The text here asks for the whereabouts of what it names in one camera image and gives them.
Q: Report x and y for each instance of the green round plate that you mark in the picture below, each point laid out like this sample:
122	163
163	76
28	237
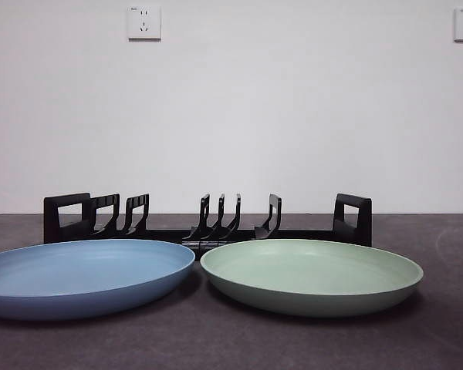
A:
312	277

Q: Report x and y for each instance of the blue round plate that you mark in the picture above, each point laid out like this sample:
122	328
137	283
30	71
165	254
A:
81	277

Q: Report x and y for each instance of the black plate rack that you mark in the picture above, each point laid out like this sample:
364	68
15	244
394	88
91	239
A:
73	225

